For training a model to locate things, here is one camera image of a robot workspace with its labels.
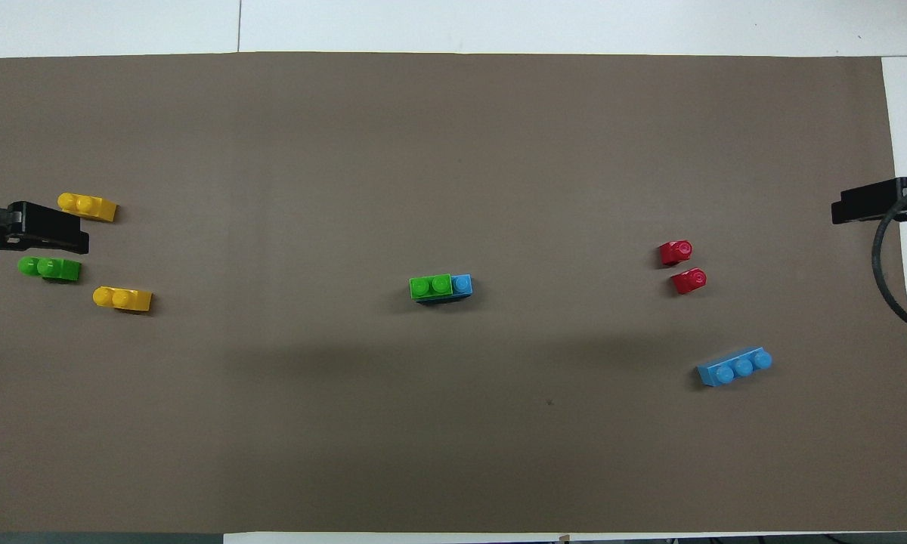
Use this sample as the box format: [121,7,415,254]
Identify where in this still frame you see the green two-stud block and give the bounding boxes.
[409,274,454,301]
[17,256,82,283]

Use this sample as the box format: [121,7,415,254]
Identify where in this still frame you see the blue three-stud block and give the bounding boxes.
[696,347,774,388]
[414,274,474,305]

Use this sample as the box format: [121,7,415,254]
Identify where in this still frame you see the yellow two-stud block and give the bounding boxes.
[57,192,118,224]
[92,286,154,313]

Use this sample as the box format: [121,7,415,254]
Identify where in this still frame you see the brown table mat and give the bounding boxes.
[0,51,907,534]

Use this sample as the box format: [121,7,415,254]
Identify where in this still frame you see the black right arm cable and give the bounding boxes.
[871,180,907,331]

